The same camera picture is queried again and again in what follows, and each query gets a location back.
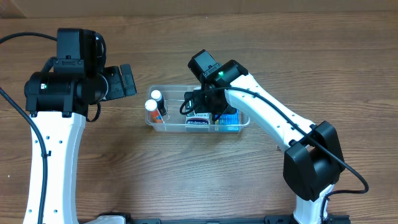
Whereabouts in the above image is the white blue plaster box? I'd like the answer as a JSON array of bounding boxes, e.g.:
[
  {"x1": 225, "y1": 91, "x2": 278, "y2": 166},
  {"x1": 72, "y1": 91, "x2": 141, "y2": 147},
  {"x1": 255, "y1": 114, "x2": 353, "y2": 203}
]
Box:
[{"x1": 185, "y1": 111, "x2": 211, "y2": 126}]

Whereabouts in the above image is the blue medicine box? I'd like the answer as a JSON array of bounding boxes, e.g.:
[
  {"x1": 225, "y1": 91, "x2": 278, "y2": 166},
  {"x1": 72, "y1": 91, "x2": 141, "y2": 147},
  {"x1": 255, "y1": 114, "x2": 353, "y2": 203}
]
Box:
[{"x1": 214, "y1": 110, "x2": 240, "y2": 132}]

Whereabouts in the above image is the dark bottle white cap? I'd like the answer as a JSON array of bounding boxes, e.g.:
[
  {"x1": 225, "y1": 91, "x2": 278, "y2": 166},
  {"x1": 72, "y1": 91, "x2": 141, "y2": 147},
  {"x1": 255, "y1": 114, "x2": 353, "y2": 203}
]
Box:
[{"x1": 150, "y1": 90, "x2": 167, "y2": 116}]

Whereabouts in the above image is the orange bottle white cap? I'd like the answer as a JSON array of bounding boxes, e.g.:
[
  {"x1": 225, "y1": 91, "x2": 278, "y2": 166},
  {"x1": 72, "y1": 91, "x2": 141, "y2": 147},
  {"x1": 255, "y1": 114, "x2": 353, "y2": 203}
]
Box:
[{"x1": 145, "y1": 100, "x2": 164, "y2": 123}]

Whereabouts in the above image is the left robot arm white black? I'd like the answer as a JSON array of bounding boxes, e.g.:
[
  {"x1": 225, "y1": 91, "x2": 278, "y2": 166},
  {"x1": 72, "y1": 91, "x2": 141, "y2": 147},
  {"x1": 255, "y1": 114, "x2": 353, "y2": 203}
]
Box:
[{"x1": 23, "y1": 28, "x2": 137, "y2": 223}]

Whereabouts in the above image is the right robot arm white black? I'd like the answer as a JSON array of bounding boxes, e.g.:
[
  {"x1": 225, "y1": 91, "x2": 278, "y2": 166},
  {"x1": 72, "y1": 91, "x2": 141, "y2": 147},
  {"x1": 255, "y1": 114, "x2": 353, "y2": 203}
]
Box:
[{"x1": 180, "y1": 50, "x2": 350, "y2": 223}]

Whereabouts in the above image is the clear plastic container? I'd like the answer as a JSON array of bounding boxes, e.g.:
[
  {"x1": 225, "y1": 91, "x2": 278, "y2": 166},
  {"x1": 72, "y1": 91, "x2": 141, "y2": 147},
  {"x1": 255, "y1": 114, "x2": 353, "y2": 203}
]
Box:
[{"x1": 145, "y1": 85, "x2": 251, "y2": 133}]

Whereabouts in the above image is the cardboard backdrop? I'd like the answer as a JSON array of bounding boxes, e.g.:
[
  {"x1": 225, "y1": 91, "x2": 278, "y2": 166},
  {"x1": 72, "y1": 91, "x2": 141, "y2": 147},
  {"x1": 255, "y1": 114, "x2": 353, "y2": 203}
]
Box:
[{"x1": 1, "y1": 0, "x2": 397, "y2": 18}]

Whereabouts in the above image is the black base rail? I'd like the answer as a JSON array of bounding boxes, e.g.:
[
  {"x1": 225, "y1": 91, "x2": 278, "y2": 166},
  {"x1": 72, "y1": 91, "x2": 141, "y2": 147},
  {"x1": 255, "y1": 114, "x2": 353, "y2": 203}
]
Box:
[{"x1": 90, "y1": 211, "x2": 352, "y2": 224}]

